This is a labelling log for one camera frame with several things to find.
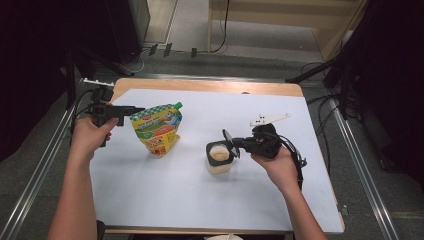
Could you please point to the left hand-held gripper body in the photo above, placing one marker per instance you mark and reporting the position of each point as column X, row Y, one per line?
column 101, row 108

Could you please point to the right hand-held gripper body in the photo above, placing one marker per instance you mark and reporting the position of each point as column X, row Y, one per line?
column 265, row 143

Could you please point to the clear jar with black lid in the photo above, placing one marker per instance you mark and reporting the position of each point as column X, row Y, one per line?
column 219, row 156

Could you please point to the yellow green spout pouch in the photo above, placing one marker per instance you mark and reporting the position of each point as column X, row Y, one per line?
column 156, row 130

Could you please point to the person's right hand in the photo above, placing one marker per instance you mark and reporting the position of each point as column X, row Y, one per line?
column 281, row 171

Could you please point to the person's left hand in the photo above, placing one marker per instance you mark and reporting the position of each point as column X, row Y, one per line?
column 86, row 138

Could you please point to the black floor tape strip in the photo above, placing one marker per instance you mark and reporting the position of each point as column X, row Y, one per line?
column 194, row 52
column 167, row 49
column 153, row 49

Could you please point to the black cabinet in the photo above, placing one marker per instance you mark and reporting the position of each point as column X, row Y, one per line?
column 123, row 30

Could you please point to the black curtain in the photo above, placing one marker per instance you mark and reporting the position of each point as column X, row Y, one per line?
column 393, row 83
column 30, row 66

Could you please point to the black stand leg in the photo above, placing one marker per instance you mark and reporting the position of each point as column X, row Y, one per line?
column 310, row 71

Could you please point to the dark cloth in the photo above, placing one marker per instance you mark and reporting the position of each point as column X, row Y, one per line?
column 101, row 230

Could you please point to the metal floor rail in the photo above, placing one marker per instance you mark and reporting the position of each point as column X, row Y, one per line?
column 362, row 168
column 200, row 77
column 36, row 180

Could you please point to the wooden frame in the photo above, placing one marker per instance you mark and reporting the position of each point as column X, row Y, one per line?
column 283, row 15

